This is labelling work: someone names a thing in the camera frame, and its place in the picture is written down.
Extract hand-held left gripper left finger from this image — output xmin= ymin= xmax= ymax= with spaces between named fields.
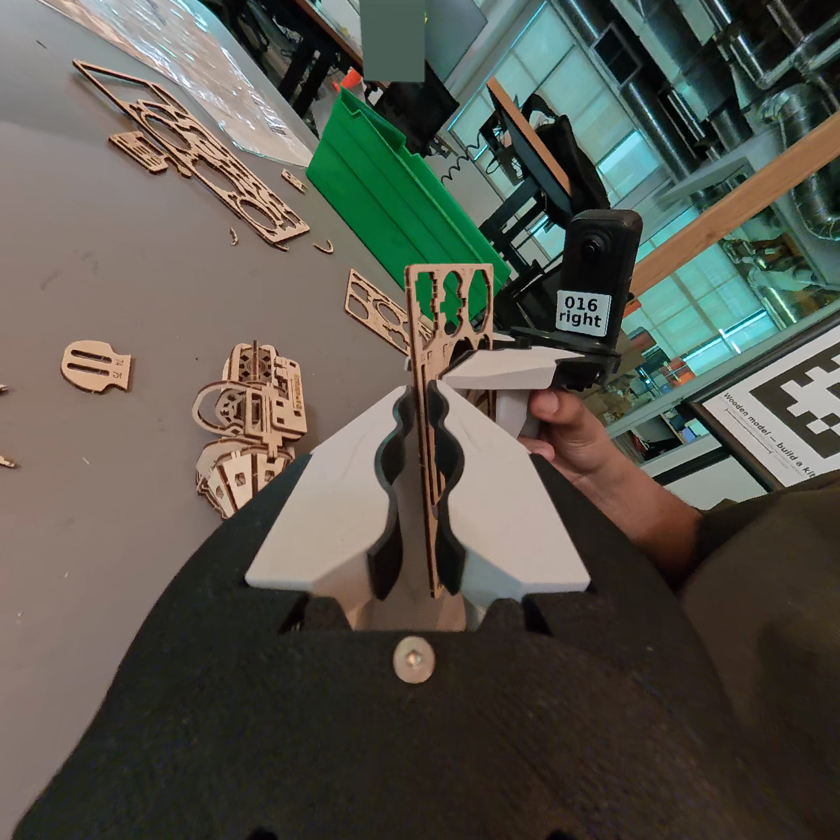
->
xmin=245 ymin=385 xmax=417 ymax=631

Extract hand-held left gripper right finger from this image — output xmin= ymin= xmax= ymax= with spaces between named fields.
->
xmin=427 ymin=381 xmax=592 ymax=624

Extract laser-cut plywood parts sheet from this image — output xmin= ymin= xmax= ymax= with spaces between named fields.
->
xmin=403 ymin=264 xmax=496 ymax=599

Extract person's right forearm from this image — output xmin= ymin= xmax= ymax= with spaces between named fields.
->
xmin=561 ymin=440 xmax=706 ymax=588

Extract grey desk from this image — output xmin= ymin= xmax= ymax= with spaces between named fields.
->
xmin=0 ymin=0 xmax=421 ymax=840

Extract person's right hand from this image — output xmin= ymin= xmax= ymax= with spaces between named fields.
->
xmin=518 ymin=388 xmax=621 ymax=483

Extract black backpack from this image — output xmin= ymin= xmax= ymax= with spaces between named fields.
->
xmin=525 ymin=95 xmax=613 ymax=212

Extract partly built wooden model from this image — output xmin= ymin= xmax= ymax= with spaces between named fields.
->
xmin=192 ymin=341 xmax=309 ymax=521

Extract plywood sheet with oval cutouts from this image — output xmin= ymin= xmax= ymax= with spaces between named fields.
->
xmin=344 ymin=269 xmax=421 ymax=358

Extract wooden beam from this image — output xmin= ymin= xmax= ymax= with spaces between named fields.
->
xmin=629 ymin=112 xmax=840 ymax=298

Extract wooden-top table with black legs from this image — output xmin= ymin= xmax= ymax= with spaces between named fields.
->
xmin=484 ymin=75 xmax=573 ymax=263

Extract green plastic bin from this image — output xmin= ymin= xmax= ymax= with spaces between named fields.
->
xmin=305 ymin=85 xmax=513 ymax=296

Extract poster with black-white marker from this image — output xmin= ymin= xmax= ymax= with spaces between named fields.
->
xmin=702 ymin=335 xmax=840 ymax=490

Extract silver ventilation ducts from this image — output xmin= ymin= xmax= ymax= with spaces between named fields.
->
xmin=558 ymin=0 xmax=840 ymax=244

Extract large emptied plywood parts sheet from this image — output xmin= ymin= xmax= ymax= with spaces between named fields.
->
xmin=72 ymin=59 xmax=311 ymax=252

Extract slotted rounded wooden piece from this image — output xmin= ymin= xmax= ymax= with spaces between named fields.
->
xmin=60 ymin=340 xmax=133 ymax=395

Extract person's dark shirt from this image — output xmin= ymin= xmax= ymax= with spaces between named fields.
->
xmin=679 ymin=469 xmax=840 ymax=840

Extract small plywood parts sheet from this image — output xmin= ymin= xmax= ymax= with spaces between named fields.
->
xmin=108 ymin=130 xmax=173 ymax=175

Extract clear plastic sheet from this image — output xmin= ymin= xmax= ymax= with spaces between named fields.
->
xmin=39 ymin=0 xmax=319 ymax=168

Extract coiled cable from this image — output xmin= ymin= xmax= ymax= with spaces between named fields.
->
xmin=445 ymin=139 xmax=488 ymax=190

